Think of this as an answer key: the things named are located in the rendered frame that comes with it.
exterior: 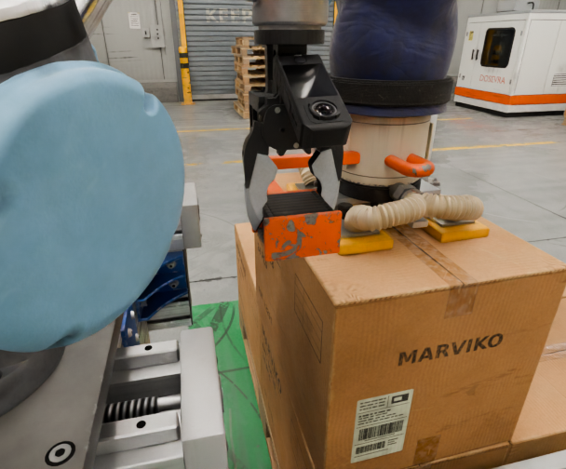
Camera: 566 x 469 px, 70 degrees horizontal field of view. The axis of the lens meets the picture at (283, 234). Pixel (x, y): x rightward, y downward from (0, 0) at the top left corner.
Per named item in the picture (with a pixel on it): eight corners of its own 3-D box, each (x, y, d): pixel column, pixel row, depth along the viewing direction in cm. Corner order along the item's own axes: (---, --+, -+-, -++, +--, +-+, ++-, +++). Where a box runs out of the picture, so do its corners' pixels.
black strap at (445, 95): (478, 104, 68) (483, 79, 67) (349, 110, 63) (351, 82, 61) (408, 90, 88) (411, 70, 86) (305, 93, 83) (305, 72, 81)
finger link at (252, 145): (270, 191, 47) (296, 117, 44) (274, 196, 45) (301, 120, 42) (231, 180, 45) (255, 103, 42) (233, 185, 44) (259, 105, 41)
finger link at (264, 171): (249, 215, 52) (273, 145, 49) (258, 234, 47) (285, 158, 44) (225, 209, 51) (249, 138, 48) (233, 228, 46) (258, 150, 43)
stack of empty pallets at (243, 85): (302, 116, 742) (303, 36, 685) (241, 118, 719) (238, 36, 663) (285, 106, 855) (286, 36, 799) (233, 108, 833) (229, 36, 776)
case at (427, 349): (512, 440, 81) (573, 266, 64) (322, 491, 72) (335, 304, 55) (375, 283, 134) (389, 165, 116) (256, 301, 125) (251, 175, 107)
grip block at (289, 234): (340, 253, 46) (343, 212, 44) (265, 262, 44) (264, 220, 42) (316, 223, 53) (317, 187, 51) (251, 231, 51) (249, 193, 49)
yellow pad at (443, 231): (489, 237, 74) (494, 212, 72) (439, 244, 71) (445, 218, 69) (396, 180, 103) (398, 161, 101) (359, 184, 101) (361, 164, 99)
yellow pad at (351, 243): (393, 249, 69) (397, 222, 67) (338, 257, 67) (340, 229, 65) (325, 187, 99) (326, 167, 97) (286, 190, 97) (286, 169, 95)
